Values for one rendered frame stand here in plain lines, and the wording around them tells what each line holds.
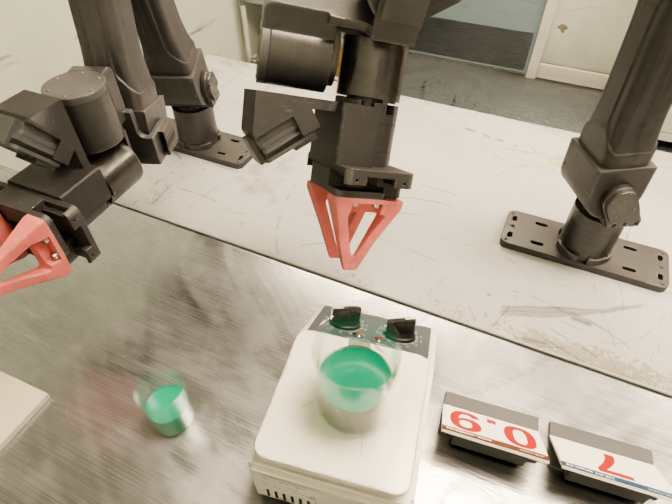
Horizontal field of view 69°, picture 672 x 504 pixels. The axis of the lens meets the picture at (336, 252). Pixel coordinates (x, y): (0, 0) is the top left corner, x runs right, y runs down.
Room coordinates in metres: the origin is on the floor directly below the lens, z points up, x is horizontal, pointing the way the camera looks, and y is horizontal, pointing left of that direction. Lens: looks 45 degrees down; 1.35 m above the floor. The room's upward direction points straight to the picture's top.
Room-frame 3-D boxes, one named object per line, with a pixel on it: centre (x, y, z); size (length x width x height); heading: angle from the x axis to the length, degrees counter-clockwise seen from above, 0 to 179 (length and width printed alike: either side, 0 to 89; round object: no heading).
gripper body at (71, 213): (0.37, 0.27, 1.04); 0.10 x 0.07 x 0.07; 67
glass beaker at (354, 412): (0.19, -0.02, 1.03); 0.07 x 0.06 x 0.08; 34
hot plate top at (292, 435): (0.19, -0.01, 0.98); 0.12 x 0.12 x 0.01; 75
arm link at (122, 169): (0.43, 0.25, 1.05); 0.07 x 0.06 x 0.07; 157
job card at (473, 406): (0.20, -0.14, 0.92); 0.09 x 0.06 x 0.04; 72
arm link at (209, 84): (0.69, 0.22, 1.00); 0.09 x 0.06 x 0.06; 86
